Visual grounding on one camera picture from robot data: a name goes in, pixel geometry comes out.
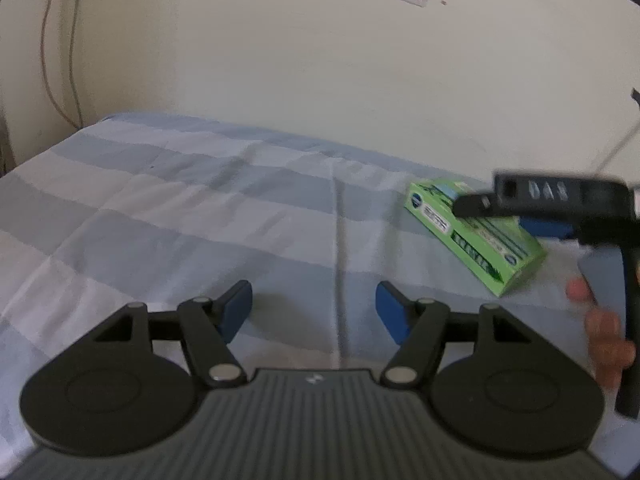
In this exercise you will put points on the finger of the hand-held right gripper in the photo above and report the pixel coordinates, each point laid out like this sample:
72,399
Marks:
545,228
475,205

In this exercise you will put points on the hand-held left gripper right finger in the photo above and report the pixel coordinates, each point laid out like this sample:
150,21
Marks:
392,312

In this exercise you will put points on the black tape strip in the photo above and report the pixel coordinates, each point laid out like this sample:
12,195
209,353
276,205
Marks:
636,99

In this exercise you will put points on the bright green box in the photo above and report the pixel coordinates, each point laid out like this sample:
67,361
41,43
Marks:
500,260

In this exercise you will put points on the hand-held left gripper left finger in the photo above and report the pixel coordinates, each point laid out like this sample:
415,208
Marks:
235,310

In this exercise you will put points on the person's right hand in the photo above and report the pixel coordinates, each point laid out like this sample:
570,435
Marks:
605,327

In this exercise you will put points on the striped blue bed sheet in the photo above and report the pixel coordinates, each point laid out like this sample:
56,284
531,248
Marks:
200,210

